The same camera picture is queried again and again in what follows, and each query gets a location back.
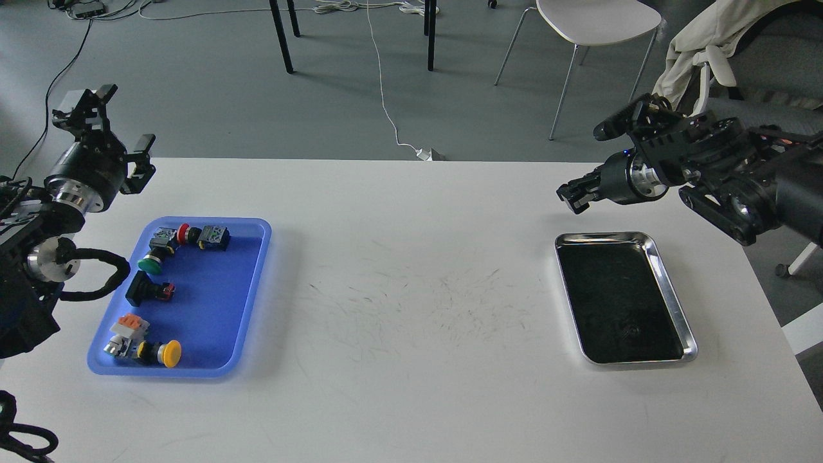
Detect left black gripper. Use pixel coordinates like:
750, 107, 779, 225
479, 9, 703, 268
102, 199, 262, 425
44, 83, 156, 213

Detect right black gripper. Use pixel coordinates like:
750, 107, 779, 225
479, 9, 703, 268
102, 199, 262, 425
557, 150, 669, 214

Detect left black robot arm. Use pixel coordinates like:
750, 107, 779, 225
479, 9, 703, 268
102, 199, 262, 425
1, 84, 156, 359

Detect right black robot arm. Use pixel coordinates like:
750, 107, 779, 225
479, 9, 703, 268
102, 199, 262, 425
557, 93, 822, 246

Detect red emergency stop button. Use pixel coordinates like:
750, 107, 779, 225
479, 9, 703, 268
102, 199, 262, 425
176, 223, 202, 246

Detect steel metal tray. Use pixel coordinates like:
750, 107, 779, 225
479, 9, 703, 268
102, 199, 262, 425
554, 231, 698, 367

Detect white power adapter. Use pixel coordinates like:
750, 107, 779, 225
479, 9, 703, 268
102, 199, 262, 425
415, 149, 445, 161

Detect white chair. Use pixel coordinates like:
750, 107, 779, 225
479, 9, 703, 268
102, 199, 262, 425
494, 1, 662, 141

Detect blue plastic tray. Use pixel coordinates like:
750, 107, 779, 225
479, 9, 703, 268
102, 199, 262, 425
86, 216, 271, 379

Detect orange grey contact block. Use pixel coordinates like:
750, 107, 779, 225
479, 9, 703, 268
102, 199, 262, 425
111, 313, 150, 341

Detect beige jacket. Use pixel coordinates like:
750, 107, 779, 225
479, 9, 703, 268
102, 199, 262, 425
653, 1, 791, 107

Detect yellow mushroom push button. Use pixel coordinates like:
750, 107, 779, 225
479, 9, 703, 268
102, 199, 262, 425
104, 339, 182, 368

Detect black table legs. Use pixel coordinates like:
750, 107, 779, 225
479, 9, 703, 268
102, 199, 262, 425
268, 0, 437, 75

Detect black floor cable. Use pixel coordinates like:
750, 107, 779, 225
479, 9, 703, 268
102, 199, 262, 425
13, 0, 139, 177

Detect green push button switch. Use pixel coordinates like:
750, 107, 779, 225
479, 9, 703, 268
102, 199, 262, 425
137, 228, 179, 275

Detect black switch contact block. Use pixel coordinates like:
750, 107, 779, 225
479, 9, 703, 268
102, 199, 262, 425
196, 225, 230, 251

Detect black selector switch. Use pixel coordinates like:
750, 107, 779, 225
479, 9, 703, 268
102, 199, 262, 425
125, 270, 176, 307

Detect white floor cable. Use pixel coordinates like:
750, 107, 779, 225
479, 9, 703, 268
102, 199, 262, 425
138, 0, 440, 155

